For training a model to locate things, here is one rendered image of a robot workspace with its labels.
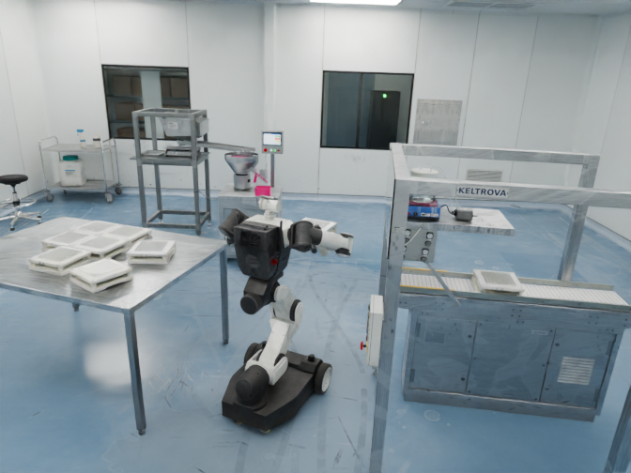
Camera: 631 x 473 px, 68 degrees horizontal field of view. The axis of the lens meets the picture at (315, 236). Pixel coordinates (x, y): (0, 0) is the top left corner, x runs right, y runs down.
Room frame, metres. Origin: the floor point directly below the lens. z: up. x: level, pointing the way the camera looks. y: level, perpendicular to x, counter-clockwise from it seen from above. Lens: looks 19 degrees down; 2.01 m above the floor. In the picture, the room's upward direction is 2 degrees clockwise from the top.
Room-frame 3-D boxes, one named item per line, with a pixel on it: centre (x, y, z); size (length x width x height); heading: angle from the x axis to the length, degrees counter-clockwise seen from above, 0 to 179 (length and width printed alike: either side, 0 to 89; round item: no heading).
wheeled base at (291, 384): (2.50, 0.25, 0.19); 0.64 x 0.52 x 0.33; 157
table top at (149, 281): (2.88, 1.49, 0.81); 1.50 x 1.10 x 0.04; 73
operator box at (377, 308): (1.81, -0.28, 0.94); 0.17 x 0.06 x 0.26; 173
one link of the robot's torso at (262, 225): (2.44, 0.28, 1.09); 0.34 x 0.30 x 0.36; 67
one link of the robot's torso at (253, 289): (2.41, 0.29, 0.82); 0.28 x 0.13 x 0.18; 157
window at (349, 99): (7.53, -0.71, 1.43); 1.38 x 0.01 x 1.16; 90
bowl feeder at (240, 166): (5.03, 0.76, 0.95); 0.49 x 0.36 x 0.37; 90
